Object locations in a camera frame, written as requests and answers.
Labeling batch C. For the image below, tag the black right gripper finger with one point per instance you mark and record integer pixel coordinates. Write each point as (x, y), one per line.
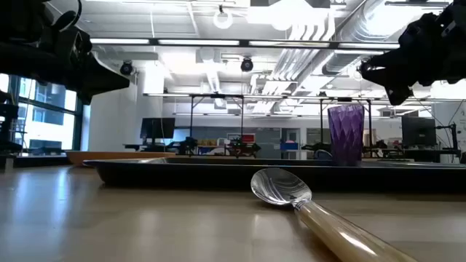
(389, 71)
(399, 94)

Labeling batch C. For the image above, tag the orange round plate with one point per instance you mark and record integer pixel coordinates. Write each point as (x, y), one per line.
(109, 155)

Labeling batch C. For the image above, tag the purple faceted plastic cup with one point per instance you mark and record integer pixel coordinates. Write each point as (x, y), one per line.
(346, 134)

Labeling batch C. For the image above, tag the background black robot arm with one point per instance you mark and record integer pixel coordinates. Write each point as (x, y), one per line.
(242, 149)
(187, 145)

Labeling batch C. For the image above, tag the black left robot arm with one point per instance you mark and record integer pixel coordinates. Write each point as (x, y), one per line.
(22, 18)

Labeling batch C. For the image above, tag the black rectangular serving tray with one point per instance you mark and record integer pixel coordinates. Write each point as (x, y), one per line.
(218, 178)

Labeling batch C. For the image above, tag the black ceiling spotlight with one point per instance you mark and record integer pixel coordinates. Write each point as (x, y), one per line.
(247, 64)
(126, 68)

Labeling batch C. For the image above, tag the black computer monitor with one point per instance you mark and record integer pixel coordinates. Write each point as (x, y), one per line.
(418, 131)
(157, 128)

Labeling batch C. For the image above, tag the large glass window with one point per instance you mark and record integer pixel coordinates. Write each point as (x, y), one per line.
(51, 123)

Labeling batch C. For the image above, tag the dark office desk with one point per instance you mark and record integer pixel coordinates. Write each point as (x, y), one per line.
(145, 147)
(418, 153)

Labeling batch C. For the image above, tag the black equipment stand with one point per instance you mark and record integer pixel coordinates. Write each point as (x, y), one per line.
(7, 109)

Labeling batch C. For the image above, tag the long overhead light bar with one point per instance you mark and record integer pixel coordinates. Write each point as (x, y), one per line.
(200, 42)

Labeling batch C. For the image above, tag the blue box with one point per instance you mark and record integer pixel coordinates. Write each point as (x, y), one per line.
(289, 146)

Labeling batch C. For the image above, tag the white round ceiling fixture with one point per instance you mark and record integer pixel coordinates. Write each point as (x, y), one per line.
(223, 27)

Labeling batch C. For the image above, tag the silver ventilation duct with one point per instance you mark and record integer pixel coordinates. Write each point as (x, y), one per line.
(364, 29)

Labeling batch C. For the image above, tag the black table edge rail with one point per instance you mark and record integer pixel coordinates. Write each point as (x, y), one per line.
(40, 162)

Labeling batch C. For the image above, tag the grey metal post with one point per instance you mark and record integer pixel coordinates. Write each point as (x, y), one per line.
(9, 163)

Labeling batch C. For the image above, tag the red wall sign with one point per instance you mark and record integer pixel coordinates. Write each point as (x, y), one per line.
(247, 138)

